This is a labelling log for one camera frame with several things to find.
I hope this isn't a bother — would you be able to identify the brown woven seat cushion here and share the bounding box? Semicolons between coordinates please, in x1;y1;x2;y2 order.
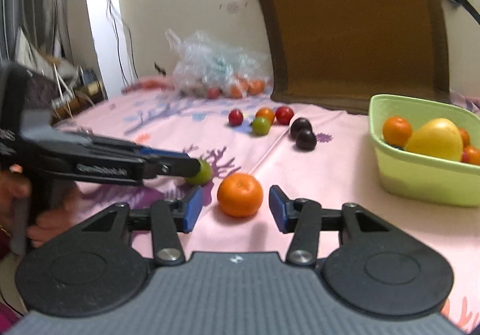
258;0;450;113

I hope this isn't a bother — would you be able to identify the green plastic basket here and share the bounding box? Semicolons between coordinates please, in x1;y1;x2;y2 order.
368;94;479;208

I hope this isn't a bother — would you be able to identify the red cherry tomato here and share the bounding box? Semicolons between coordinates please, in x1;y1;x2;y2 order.
461;146;480;165
275;106;295;126
228;108;244;127

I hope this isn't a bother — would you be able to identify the dark purple plum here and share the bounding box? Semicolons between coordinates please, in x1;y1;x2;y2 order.
295;129;317;151
289;117;312;139

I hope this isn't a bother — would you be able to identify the green cherry tomato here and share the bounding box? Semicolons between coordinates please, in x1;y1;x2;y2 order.
250;116;272;136
185;159;213;186

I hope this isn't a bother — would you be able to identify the pink patterned bedsheet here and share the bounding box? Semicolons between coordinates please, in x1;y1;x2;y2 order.
59;90;479;331

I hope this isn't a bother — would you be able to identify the person's left hand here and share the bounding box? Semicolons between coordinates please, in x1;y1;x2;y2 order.
1;170;81;257

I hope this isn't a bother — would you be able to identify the orange cherry tomato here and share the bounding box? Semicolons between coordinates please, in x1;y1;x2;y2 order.
256;108;276;124

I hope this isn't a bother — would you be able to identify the clear plastic fruit bag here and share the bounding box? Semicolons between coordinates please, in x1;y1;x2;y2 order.
165;29;272;100

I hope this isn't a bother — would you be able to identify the small orange mandarin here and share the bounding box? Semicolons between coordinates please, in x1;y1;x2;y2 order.
459;128;470;148

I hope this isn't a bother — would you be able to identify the orange mandarin front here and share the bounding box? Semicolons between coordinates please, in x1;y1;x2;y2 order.
217;172;264;218

